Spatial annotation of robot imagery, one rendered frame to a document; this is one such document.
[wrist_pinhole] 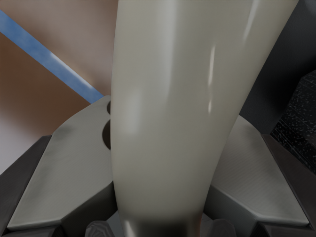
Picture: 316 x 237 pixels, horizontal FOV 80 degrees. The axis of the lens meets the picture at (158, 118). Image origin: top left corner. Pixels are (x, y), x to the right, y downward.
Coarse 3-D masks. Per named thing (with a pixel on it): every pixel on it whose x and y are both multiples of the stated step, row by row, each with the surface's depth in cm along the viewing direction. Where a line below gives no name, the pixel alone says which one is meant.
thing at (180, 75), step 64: (128, 0) 3; (192, 0) 2; (256, 0) 2; (128, 64) 3; (192, 64) 3; (256, 64) 3; (128, 128) 4; (192, 128) 3; (128, 192) 5; (192, 192) 4
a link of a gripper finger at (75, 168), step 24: (72, 120) 9; (96, 120) 9; (48, 144) 7; (72, 144) 7; (96, 144) 7; (48, 168) 6; (72, 168) 6; (96, 168) 6; (24, 192) 6; (48, 192) 6; (72, 192) 6; (96, 192) 6; (24, 216) 5; (48, 216) 5; (72, 216) 5; (96, 216) 6
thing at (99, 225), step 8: (88, 224) 5; (96, 224) 5; (104, 224) 5; (216, 224) 5; (224, 224) 5; (232, 224) 5; (88, 232) 5; (96, 232) 5; (104, 232) 5; (112, 232) 5; (208, 232) 5; (216, 232) 5; (224, 232) 5; (232, 232) 5
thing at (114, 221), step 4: (116, 212) 48; (112, 216) 46; (116, 216) 47; (108, 220) 45; (112, 220) 46; (116, 220) 47; (112, 224) 45; (116, 224) 46; (120, 224) 47; (112, 228) 45; (116, 228) 45; (120, 228) 46; (116, 232) 45; (120, 232) 45; (116, 236) 44; (120, 236) 45; (124, 236) 46
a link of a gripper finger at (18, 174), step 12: (36, 144) 7; (24, 156) 7; (36, 156) 7; (12, 168) 6; (24, 168) 6; (0, 180) 6; (12, 180) 6; (24, 180) 6; (0, 192) 6; (12, 192) 6; (0, 204) 5; (12, 204) 5; (0, 216) 5; (0, 228) 5; (48, 228) 5; (60, 228) 5
